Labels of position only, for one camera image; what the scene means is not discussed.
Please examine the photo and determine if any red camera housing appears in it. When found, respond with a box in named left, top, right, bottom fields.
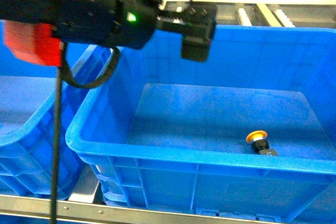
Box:
left=3, top=20, right=62, bottom=67

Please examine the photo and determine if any steel flow rack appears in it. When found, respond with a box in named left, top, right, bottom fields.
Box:
left=0, top=0, right=336, bottom=224

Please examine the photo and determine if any black cable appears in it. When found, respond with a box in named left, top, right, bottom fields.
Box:
left=49, top=42, right=121, bottom=224

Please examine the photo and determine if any yellow mushroom push button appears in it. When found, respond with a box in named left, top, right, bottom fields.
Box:
left=246, top=130, right=278, bottom=156

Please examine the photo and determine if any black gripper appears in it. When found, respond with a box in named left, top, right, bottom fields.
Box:
left=156, top=0, right=217, bottom=62

